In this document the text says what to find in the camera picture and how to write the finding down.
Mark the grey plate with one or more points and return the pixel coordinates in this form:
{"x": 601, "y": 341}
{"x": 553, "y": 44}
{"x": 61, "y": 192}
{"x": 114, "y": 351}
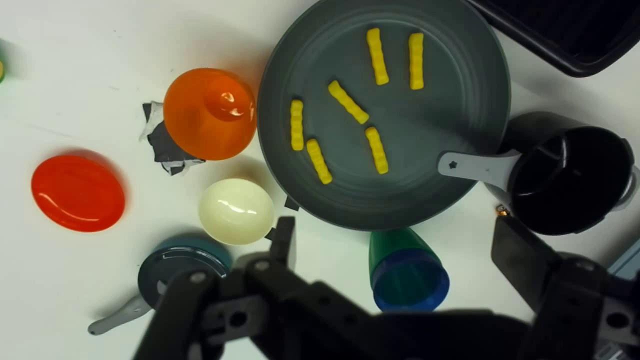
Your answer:
{"x": 452, "y": 100}

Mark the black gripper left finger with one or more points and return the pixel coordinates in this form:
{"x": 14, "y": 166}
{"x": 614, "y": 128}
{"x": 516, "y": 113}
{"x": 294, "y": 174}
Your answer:
{"x": 283, "y": 241}

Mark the green plastic cup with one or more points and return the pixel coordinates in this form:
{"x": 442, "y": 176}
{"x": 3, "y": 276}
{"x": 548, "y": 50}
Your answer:
{"x": 393, "y": 241}

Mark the red plastic plate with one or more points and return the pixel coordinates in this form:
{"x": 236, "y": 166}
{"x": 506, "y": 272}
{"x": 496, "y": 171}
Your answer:
{"x": 78, "y": 191}

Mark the blue plastic cup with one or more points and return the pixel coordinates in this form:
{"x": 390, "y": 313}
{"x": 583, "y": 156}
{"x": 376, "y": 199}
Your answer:
{"x": 410, "y": 282}

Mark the orange plastic cup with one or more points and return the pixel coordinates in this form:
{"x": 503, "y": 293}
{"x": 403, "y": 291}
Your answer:
{"x": 211, "y": 113}

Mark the light blue toaster oven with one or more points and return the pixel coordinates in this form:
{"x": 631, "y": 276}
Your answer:
{"x": 628, "y": 262}

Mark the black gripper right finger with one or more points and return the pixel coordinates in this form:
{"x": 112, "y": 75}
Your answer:
{"x": 532, "y": 260}

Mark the black ridged grill tray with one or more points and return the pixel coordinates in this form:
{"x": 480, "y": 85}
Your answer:
{"x": 566, "y": 26}

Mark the cream plastic bowl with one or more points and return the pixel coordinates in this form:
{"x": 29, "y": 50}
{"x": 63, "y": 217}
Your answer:
{"x": 236, "y": 210}

